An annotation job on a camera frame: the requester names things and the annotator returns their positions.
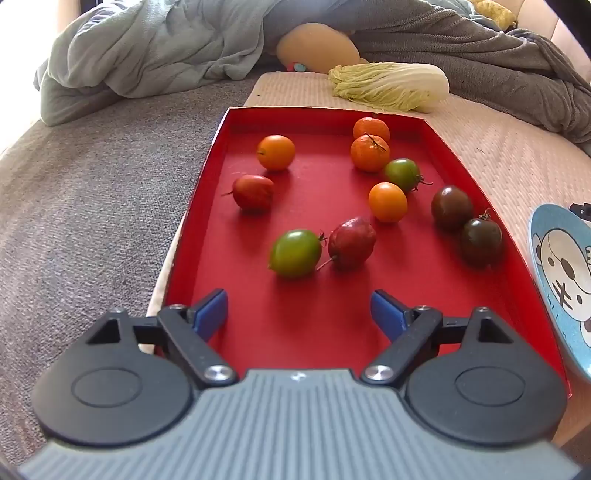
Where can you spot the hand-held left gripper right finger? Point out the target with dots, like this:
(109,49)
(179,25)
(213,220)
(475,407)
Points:
(387,314)

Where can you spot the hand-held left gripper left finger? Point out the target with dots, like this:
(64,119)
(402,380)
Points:
(210,314)

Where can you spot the red cardboard box lid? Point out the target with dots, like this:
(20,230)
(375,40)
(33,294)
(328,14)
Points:
(351,230)

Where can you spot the red tomato centre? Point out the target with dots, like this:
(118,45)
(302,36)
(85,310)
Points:
(352,243)

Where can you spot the red tomato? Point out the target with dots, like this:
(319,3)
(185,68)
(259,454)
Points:
(352,243)
(253,193)

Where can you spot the green tomato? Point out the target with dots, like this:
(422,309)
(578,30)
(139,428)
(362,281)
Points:
(402,174)
(295,254)

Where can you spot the dark purple tomato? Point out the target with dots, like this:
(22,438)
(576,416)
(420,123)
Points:
(451,207)
(481,242)

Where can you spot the red tomato left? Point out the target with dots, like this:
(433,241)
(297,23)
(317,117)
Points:
(253,193)

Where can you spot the orange tomato with stem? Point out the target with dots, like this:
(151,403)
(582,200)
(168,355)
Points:
(369,154)

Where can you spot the blue cartoon plate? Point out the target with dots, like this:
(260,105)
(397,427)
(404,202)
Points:
(561,281)

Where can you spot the orange tomato rear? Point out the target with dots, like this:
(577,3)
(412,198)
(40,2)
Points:
(371,128)

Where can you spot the napa cabbage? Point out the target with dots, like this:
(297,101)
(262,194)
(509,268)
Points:
(392,85)

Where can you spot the grey-green blanket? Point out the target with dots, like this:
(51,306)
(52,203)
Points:
(152,46)

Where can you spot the dark grey blanket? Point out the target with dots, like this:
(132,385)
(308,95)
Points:
(471,50)

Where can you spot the beige plush toy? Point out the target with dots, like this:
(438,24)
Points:
(318,46)

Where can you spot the yellow cloth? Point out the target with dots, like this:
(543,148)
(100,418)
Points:
(496,11)

